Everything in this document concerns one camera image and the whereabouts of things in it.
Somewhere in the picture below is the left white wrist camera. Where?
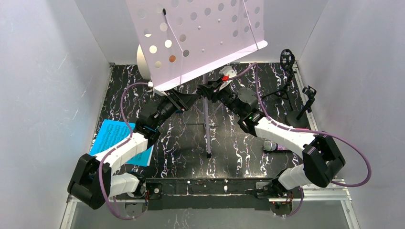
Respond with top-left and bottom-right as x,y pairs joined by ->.
148,81 -> 168,96

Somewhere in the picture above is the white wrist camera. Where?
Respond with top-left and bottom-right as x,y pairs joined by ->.
219,65 -> 237,91
148,81 -> 168,96

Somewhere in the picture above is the silver tripod music stand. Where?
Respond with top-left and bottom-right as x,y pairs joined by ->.
125,0 -> 268,159

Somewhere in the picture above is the black round-base mic stand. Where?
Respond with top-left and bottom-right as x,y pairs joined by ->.
285,85 -> 317,128

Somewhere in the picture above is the purple cable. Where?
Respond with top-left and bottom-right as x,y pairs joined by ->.
231,62 -> 372,218
97,82 -> 154,221

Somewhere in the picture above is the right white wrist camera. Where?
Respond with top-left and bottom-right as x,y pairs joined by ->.
219,65 -> 237,91

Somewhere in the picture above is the blue mesh microphone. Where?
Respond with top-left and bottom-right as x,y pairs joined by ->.
262,140 -> 291,154

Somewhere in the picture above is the cream and orange drum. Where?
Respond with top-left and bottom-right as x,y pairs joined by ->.
137,45 -> 151,80

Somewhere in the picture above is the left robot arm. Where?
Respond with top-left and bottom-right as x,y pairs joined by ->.
67,89 -> 201,209

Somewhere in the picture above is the blue sheet music page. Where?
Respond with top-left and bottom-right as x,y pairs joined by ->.
89,119 -> 153,167

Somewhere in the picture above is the black tripod mic stand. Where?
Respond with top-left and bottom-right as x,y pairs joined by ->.
261,49 -> 297,111

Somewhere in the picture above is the aluminium frame rail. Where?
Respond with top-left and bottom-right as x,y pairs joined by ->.
61,178 -> 360,229

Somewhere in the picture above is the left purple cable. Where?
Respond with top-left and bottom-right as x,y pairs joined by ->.
97,82 -> 154,221

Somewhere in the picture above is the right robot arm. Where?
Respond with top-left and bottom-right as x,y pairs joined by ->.
197,80 -> 346,197

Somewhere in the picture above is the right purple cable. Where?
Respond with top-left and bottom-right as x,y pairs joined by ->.
231,62 -> 372,218

